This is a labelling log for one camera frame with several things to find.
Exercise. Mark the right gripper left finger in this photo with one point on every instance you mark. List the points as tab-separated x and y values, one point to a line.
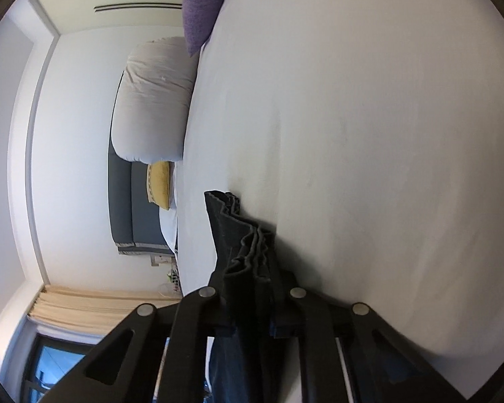
154	354

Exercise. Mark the white bed sheet mattress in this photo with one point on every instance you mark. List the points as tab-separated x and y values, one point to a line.
369	135

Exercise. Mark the black embroidered jeans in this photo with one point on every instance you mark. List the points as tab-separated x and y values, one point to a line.
249	365

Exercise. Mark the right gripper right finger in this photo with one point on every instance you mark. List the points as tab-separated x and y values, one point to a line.
348	353

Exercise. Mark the white pillow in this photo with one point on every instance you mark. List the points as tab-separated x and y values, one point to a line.
168	219

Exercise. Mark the grey upholstered headboard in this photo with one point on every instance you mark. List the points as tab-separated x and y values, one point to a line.
134	220

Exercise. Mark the yellow cushion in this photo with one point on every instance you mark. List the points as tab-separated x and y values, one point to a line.
158	181

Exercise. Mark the rolled white duvet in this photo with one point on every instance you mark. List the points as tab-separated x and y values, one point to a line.
153	101

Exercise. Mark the cream curtain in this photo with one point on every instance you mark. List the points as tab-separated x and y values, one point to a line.
93	312

